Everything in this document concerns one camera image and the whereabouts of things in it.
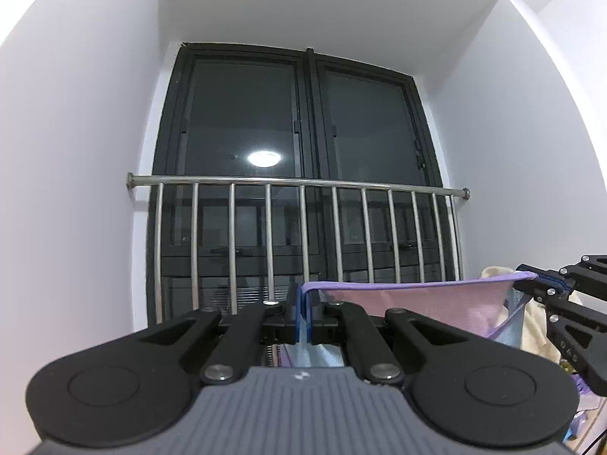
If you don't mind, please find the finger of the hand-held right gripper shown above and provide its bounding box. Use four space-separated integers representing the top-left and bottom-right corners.
517 254 607 301
513 278 607 398

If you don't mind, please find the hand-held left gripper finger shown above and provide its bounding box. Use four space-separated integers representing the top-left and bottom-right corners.
135 283 305 387
302 289 471 386

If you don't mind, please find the pink blue purple-trimmed garment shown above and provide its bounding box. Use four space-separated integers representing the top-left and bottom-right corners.
280 271 539 370

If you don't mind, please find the cream folded cloth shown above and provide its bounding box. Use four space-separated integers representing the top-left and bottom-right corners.
480 265 585 366

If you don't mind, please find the light purple cloth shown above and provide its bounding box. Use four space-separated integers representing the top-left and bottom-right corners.
564 372 607 455

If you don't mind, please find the steel window railing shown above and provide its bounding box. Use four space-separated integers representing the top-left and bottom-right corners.
125 173 471 325

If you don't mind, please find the black framed window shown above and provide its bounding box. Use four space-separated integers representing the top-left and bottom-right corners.
146 42 463 333

